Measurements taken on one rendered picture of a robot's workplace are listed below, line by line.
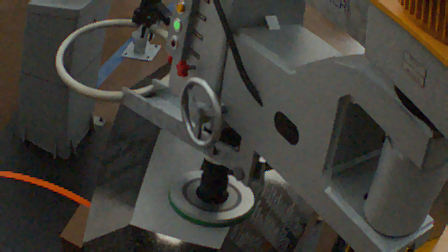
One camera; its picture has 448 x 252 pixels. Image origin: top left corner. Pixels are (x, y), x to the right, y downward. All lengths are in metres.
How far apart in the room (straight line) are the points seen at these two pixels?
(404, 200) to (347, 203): 0.20
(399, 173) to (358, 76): 0.21
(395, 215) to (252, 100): 0.51
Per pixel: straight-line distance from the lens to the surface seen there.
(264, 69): 1.61
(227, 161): 1.87
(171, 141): 2.31
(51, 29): 3.30
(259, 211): 2.19
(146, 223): 1.99
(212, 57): 1.75
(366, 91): 1.36
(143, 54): 4.51
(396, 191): 1.35
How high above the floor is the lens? 2.14
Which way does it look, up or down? 32 degrees down
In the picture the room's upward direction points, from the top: 10 degrees clockwise
